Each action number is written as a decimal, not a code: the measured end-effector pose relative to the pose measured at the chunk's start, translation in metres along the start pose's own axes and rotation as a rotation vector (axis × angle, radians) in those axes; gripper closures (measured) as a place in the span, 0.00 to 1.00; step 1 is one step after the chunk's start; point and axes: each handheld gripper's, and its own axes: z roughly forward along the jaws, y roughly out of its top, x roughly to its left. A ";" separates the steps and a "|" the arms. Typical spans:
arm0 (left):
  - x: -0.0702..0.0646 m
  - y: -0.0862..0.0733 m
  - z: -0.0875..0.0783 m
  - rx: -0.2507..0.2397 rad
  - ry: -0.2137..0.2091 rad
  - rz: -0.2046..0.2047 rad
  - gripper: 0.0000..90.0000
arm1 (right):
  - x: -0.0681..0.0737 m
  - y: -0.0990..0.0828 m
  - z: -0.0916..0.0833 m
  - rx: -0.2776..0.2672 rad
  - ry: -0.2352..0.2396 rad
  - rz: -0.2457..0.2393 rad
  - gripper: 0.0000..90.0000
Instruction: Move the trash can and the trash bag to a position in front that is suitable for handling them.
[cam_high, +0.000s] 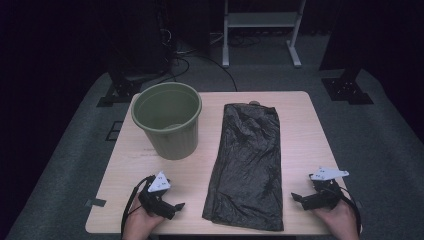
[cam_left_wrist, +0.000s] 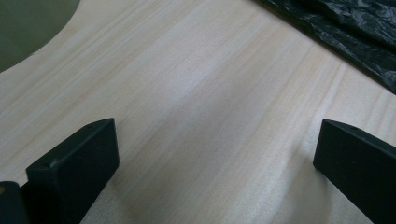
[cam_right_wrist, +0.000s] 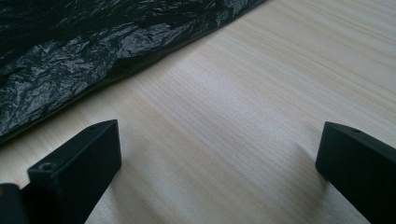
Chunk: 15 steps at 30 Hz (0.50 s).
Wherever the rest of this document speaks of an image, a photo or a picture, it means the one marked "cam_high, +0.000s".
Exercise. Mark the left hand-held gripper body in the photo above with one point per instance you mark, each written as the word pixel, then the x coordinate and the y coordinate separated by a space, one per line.
pixel 156 201

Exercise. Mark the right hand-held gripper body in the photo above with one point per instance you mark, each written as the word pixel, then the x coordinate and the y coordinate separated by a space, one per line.
pixel 325 198

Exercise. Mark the green plastic trash bin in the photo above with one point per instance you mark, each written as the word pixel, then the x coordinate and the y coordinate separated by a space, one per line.
pixel 173 143

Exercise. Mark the black plastic garbage bag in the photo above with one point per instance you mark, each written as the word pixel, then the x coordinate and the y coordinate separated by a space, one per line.
pixel 248 160

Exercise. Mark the person's left hand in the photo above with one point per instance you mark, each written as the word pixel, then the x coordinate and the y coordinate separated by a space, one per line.
pixel 140 225

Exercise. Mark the person's right hand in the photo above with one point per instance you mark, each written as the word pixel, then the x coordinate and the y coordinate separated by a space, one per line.
pixel 341 223

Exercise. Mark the grey floor tape strip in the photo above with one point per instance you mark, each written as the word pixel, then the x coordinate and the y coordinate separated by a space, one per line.
pixel 95 202

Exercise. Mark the small grey round object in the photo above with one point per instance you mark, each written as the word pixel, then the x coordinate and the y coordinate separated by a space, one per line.
pixel 254 102

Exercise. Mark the black metal stand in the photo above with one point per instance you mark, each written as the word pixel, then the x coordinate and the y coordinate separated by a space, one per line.
pixel 346 90
pixel 121 90

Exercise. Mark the white metal stand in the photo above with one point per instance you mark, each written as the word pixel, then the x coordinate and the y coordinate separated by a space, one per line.
pixel 261 19

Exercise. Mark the black floor outlet frame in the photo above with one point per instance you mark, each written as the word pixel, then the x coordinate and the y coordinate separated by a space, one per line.
pixel 114 130

